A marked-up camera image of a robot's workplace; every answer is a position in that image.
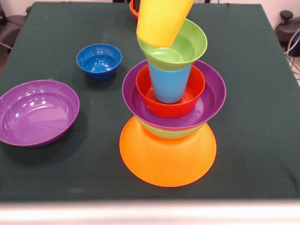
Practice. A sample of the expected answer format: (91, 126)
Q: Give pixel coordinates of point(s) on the large red plastic bowl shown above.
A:
(133, 9)

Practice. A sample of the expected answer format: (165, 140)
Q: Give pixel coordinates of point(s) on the small green plastic bowl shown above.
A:
(187, 47)

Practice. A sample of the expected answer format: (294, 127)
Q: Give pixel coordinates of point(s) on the light blue plastic cup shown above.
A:
(168, 86)

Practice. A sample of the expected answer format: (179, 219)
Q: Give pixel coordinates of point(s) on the large orange plastic bowl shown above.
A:
(166, 161)

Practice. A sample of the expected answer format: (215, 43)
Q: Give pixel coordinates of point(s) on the large green plastic bowl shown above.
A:
(168, 134)

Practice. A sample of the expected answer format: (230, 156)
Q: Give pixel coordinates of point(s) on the blue plastic bowl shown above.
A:
(98, 63)

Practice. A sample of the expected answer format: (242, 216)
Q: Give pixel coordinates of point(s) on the small red plastic bowl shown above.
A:
(168, 110)

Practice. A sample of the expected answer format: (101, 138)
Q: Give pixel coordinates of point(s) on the yellow plastic cup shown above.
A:
(161, 21)

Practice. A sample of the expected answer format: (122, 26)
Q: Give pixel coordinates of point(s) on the dark green tablecloth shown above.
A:
(246, 117)

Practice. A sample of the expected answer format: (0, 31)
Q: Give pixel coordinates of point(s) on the purple plastic bowl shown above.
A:
(213, 93)
(37, 112)

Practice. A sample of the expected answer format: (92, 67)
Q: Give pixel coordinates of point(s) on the dark grey stand base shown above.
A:
(14, 25)
(287, 25)

